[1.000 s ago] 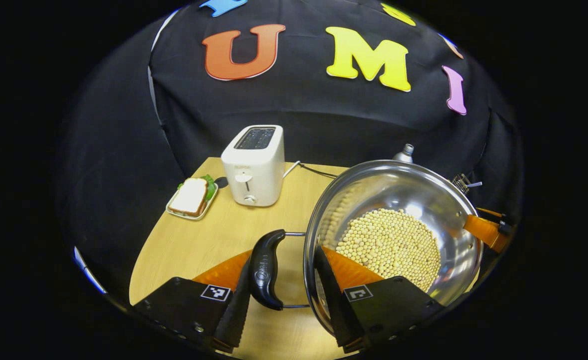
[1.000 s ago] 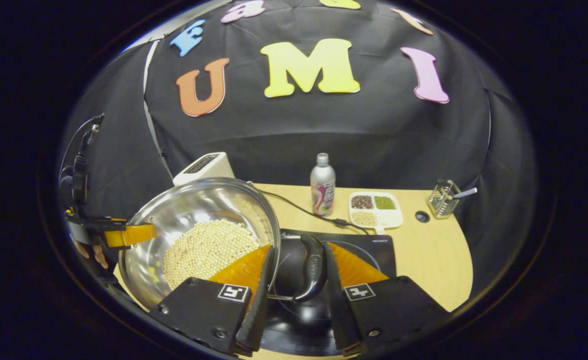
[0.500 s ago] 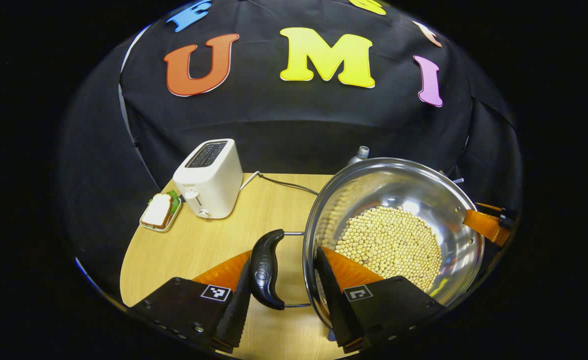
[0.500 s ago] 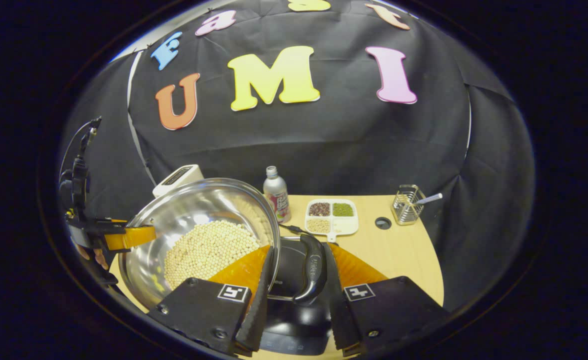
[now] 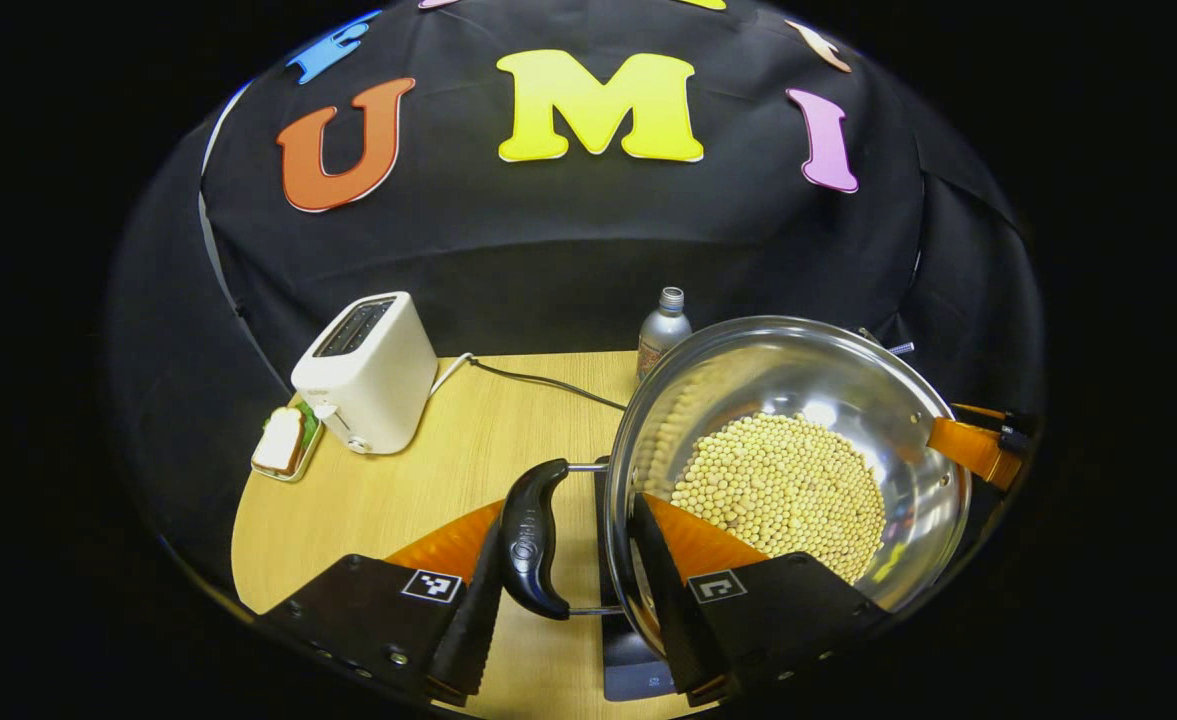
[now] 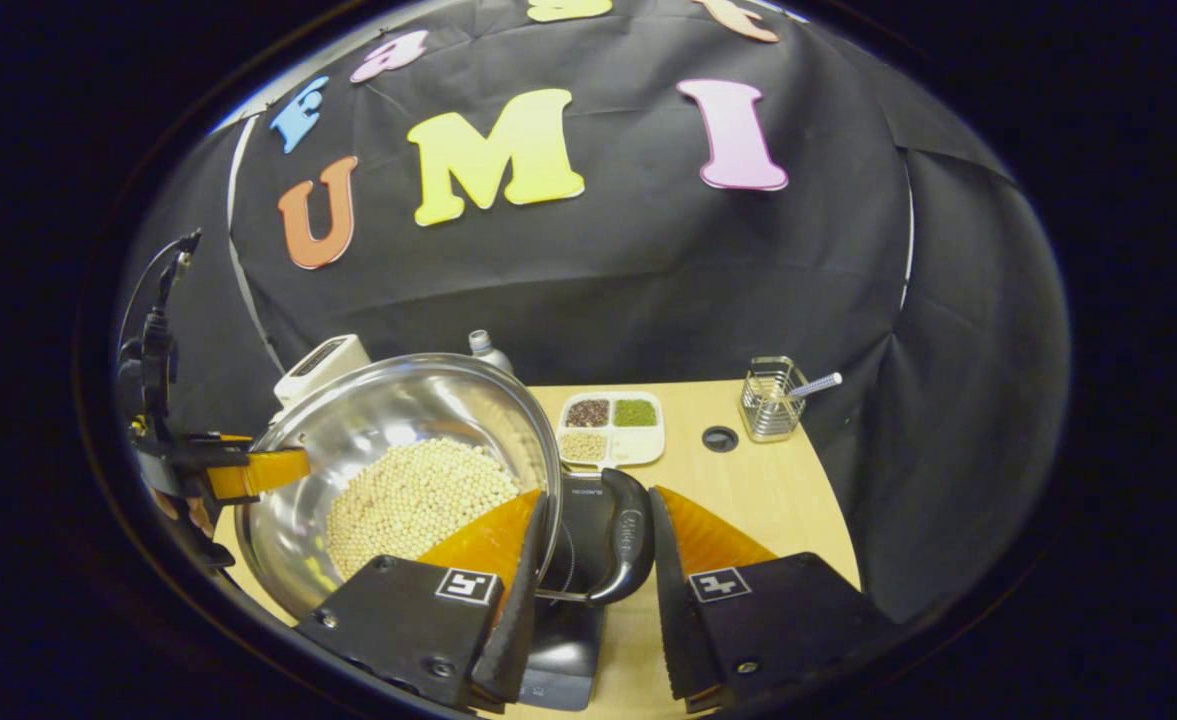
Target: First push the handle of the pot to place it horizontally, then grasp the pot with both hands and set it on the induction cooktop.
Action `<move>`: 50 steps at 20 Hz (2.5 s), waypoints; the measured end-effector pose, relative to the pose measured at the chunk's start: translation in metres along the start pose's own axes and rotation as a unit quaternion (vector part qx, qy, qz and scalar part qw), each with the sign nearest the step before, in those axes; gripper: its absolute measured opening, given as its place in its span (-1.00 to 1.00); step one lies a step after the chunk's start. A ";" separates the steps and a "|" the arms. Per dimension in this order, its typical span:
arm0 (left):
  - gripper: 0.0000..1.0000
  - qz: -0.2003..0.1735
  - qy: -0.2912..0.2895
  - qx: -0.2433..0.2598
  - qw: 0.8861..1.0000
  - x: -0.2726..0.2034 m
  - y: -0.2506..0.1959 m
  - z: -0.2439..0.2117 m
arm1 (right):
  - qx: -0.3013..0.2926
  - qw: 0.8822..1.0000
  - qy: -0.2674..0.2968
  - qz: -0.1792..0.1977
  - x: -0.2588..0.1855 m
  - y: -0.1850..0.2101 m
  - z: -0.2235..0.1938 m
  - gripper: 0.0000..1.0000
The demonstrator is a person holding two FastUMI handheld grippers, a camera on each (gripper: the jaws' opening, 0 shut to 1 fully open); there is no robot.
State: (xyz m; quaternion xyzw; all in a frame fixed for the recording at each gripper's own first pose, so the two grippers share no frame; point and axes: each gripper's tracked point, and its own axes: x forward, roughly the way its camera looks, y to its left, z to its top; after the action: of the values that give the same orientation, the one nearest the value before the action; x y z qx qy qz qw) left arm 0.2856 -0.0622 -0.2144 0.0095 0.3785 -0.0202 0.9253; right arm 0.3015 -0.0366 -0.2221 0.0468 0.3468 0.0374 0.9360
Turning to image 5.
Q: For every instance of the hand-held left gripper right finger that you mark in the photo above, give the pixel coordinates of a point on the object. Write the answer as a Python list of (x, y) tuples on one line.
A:
[(678, 610)]

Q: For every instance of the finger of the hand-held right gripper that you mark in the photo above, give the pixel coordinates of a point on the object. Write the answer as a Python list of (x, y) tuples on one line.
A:
[(973, 450)]

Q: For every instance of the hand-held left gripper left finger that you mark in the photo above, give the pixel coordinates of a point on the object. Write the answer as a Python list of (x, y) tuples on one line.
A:
[(468, 620)]

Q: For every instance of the black induction cooktop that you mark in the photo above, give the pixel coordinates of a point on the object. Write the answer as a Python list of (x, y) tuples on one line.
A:
[(633, 668)]

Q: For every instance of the stainless steel pot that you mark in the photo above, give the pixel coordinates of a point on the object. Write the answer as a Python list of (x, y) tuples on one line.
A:
[(798, 370)]

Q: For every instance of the pile of yellow soybeans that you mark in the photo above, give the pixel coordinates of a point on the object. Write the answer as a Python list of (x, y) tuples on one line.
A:
[(778, 480)]

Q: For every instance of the small green plate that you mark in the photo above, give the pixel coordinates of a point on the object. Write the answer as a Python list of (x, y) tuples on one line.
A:
[(313, 440)]

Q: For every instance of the white toaster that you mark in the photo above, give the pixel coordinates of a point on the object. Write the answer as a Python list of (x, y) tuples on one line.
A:
[(378, 380)]

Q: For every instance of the white bread slice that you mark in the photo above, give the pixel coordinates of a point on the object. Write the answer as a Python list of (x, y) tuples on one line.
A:
[(278, 440)]

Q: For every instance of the silver metal bottle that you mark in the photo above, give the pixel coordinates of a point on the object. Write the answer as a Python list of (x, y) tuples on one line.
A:
[(663, 335)]

